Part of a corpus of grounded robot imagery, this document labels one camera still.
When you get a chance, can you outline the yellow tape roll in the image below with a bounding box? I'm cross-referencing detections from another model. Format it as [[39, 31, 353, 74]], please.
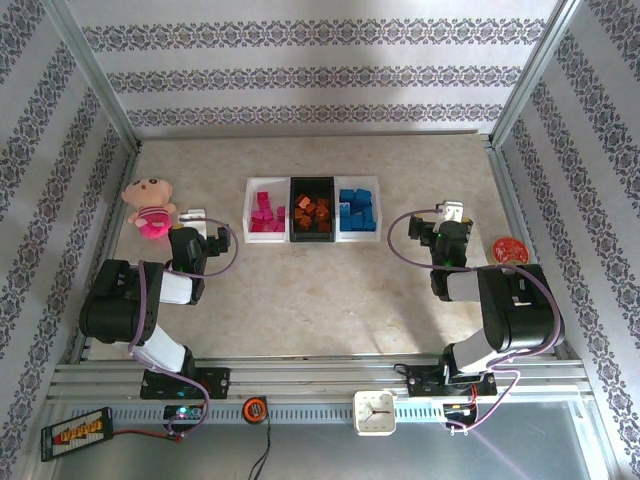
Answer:
[[487, 236, 530, 266]]

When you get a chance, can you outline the black power distribution board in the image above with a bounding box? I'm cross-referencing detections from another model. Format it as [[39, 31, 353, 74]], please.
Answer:
[[39, 407, 115, 462]]

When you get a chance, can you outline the white square clock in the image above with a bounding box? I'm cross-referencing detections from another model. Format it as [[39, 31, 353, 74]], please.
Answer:
[[352, 390, 399, 438]]

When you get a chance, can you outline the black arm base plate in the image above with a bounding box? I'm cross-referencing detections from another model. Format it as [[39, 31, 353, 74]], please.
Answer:
[[394, 364, 499, 399], [139, 367, 232, 401]]

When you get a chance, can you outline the aluminium side rail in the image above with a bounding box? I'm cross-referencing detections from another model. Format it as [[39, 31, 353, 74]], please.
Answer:
[[64, 144, 144, 364], [484, 142, 571, 359]]

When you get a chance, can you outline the aluminium frame post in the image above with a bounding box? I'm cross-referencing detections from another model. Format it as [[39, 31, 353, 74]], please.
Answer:
[[487, 0, 584, 146], [47, 0, 141, 151]]

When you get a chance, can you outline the grey slotted cable duct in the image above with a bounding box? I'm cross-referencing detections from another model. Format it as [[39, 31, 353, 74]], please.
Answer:
[[112, 405, 451, 422]]

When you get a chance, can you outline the thin black cable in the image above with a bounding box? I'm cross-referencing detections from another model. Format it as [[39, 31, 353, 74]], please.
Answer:
[[248, 418, 274, 480]]

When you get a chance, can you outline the white plastic container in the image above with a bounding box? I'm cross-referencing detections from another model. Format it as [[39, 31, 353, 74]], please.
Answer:
[[243, 176, 292, 244], [333, 175, 382, 243]]

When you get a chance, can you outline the small LED circuit board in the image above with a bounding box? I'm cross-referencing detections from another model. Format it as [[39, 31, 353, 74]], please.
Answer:
[[164, 405, 204, 421]]

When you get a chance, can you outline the red wire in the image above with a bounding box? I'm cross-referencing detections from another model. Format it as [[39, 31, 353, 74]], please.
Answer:
[[112, 427, 184, 444]]

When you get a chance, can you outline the purple cable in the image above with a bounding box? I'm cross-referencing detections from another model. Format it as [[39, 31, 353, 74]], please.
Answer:
[[388, 209, 565, 435], [127, 217, 240, 437]]

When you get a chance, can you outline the orange round tape measure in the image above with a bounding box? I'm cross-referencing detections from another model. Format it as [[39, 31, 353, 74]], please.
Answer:
[[242, 396, 268, 423]]

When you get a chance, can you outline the aluminium mounting rail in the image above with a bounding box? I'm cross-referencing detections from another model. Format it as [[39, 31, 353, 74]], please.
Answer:
[[47, 357, 586, 401]]

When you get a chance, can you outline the black plastic container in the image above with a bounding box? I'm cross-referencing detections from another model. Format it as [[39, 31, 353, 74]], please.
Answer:
[[288, 175, 337, 244]]

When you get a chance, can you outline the pink plush doll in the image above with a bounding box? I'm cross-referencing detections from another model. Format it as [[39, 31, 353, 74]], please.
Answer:
[[122, 175, 178, 240]]

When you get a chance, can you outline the small board with coloured wires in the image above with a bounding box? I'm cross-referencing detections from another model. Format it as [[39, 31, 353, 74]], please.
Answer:
[[442, 399, 481, 436]]

